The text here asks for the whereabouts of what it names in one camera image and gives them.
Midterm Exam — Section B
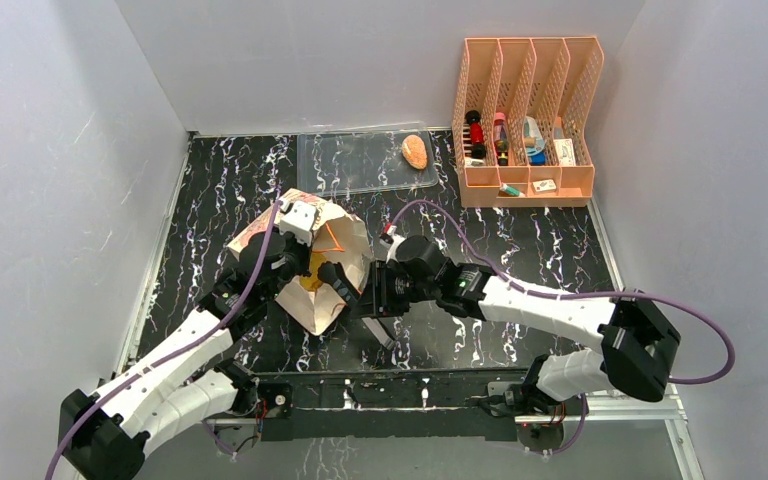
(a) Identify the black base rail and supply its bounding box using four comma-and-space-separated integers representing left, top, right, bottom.
251, 367, 587, 444

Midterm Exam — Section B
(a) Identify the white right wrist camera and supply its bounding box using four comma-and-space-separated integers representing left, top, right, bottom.
379, 223, 406, 261

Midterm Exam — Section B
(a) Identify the green white tube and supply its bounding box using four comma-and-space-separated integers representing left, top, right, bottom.
499, 183, 525, 198

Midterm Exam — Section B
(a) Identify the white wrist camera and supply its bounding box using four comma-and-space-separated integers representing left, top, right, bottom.
379, 223, 406, 261
278, 199, 319, 247

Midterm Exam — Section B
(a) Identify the pink red bottle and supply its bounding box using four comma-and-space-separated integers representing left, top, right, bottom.
493, 112, 509, 166

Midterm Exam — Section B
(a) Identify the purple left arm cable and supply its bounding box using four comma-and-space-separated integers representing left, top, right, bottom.
44, 198, 284, 480

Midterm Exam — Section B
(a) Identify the orange desk file organizer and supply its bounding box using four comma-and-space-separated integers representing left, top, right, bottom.
451, 36, 605, 208

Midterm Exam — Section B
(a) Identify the blue clear tape dispenser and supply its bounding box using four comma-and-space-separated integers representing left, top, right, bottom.
523, 116, 546, 166

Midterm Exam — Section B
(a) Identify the small white card box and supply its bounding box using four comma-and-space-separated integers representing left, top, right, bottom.
532, 179, 557, 194

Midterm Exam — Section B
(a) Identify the printed white paper bag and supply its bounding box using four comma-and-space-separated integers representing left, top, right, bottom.
227, 188, 372, 335

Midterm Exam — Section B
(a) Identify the aluminium frame rail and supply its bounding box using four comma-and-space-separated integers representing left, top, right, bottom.
188, 367, 684, 455

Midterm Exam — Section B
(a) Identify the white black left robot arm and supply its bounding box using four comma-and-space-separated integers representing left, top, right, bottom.
46, 227, 388, 479

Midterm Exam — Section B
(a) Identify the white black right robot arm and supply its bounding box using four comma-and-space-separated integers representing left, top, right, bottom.
312, 236, 681, 415

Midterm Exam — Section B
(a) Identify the clear plastic tray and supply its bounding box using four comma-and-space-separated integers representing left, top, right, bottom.
296, 121, 439, 197

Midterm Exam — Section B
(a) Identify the oval brown fake bread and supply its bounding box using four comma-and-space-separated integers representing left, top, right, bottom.
401, 134, 428, 170

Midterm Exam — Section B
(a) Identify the red black dumbbell toy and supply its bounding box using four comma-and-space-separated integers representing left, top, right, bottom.
465, 110, 487, 160

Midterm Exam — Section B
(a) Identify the yellow fake bread slice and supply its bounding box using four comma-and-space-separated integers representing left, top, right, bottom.
299, 252, 327, 293

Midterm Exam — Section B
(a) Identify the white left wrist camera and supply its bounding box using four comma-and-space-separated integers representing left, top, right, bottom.
278, 199, 319, 247

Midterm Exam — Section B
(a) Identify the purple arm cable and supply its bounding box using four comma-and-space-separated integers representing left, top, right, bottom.
44, 198, 284, 480
381, 198, 736, 458

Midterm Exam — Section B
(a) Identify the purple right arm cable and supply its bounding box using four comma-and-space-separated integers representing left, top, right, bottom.
381, 198, 736, 458

